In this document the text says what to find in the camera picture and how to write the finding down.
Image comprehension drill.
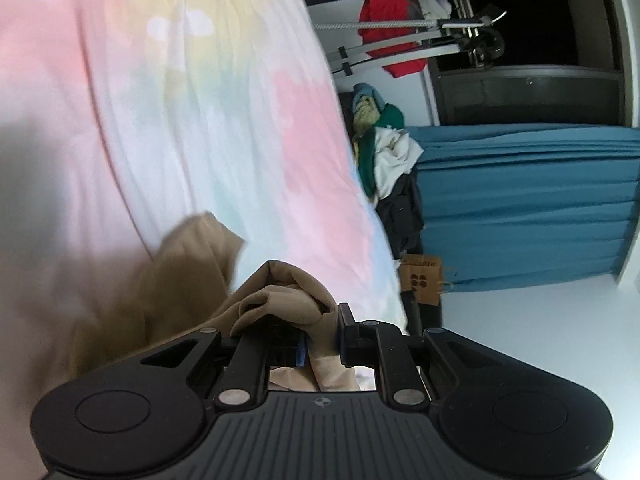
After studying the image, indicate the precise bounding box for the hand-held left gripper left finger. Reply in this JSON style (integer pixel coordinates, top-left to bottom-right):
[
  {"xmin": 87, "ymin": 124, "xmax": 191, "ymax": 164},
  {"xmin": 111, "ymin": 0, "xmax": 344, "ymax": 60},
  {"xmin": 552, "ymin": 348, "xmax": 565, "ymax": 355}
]
[{"xmin": 137, "ymin": 315, "xmax": 307, "ymax": 408}]

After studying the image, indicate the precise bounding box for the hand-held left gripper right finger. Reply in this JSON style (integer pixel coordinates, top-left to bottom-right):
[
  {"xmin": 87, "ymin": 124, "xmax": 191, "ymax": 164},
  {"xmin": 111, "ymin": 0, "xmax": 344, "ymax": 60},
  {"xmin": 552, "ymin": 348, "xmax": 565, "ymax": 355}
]
[{"xmin": 336, "ymin": 302, "xmax": 506, "ymax": 407}]

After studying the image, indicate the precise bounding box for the tan printed t-shirt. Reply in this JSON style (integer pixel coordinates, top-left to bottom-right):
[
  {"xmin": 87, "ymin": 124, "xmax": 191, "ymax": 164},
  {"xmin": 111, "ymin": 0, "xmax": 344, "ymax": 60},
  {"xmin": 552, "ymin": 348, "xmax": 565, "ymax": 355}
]
[{"xmin": 50, "ymin": 212, "xmax": 362, "ymax": 394}]

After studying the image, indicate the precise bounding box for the brown cardboard box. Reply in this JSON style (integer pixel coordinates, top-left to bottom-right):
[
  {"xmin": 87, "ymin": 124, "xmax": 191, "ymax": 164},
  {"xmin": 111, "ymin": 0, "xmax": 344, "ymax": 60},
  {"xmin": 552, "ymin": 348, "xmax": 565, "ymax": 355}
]
[{"xmin": 399, "ymin": 254, "xmax": 455, "ymax": 307}]

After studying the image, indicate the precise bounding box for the black garment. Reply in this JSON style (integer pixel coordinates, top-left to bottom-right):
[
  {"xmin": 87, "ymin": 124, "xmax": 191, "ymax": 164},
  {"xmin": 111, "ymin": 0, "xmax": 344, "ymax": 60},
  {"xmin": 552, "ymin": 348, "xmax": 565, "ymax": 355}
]
[{"xmin": 377, "ymin": 175, "xmax": 427, "ymax": 262}]

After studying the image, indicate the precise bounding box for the green garment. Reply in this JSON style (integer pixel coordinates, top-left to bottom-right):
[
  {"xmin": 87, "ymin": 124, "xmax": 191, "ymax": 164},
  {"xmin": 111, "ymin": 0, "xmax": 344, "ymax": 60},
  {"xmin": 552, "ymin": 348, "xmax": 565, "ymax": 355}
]
[{"xmin": 356, "ymin": 104, "xmax": 406, "ymax": 199}]

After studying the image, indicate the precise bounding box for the white hooded garment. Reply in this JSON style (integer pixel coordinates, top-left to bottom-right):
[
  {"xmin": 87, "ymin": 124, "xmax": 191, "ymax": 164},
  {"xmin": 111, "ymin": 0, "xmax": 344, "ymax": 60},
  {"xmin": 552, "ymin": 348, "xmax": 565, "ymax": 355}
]
[{"xmin": 374, "ymin": 126, "xmax": 424, "ymax": 202}]

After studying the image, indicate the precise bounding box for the blue curtain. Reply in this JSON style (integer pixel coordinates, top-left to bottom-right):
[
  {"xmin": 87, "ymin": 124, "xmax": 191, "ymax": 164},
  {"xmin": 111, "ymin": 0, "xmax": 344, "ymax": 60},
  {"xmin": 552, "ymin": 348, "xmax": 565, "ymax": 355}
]
[{"xmin": 400, "ymin": 122, "xmax": 640, "ymax": 295}]

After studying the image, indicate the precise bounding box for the pastel tie-dye bed blanket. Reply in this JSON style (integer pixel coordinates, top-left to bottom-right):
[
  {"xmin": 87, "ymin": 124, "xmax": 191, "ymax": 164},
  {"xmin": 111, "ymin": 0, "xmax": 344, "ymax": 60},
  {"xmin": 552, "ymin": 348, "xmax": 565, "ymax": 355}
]
[{"xmin": 0, "ymin": 0, "xmax": 412, "ymax": 396}]

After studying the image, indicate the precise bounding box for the red garment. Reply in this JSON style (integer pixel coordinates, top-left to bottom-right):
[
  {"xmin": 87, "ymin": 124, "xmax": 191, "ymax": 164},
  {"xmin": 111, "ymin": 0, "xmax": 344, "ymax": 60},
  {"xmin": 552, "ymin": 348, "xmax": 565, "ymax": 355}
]
[{"xmin": 357, "ymin": 0, "xmax": 429, "ymax": 79}]

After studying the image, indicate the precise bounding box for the small white garment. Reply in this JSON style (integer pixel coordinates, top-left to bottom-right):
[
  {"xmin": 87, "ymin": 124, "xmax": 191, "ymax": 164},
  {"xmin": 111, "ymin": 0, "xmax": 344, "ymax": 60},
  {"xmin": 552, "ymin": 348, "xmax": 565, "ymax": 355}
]
[{"xmin": 419, "ymin": 0, "xmax": 454, "ymax": 19}]

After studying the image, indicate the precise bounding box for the dark window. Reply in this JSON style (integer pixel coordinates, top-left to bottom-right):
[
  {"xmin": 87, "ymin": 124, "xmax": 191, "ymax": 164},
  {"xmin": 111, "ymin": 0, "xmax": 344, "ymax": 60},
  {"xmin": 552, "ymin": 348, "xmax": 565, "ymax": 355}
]
[{"xmin": 425, "ymin": 0, "xmax": 627, "ymax": 127}]

